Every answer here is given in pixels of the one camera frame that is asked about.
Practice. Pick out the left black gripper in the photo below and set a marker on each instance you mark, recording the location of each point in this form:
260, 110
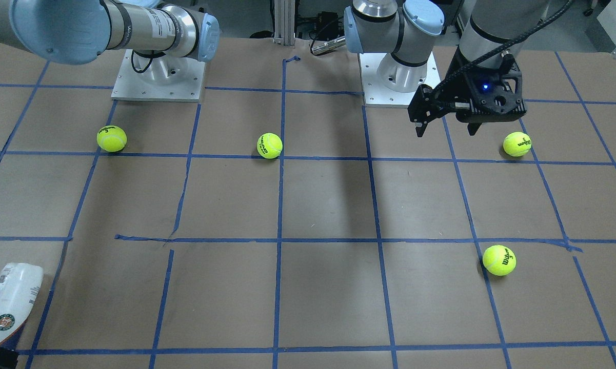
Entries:
460, 84

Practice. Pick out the white tennis ball can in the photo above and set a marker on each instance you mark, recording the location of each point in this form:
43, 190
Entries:
20, 283

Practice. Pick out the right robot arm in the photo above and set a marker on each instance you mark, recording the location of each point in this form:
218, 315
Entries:
167, 46

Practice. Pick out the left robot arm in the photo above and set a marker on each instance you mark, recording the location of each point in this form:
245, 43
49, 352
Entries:
408, 30

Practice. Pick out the tennis ball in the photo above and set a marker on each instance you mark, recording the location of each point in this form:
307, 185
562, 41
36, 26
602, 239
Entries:
516, 144
499, 260
111, 138

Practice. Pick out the tennis ball centre Head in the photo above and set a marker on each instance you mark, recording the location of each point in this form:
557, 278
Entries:
269, 146

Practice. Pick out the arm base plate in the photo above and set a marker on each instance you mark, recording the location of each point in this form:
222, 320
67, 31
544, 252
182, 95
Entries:
374, 87
161, 79

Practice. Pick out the aluminium frame post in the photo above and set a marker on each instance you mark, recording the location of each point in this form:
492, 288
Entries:
284, 17

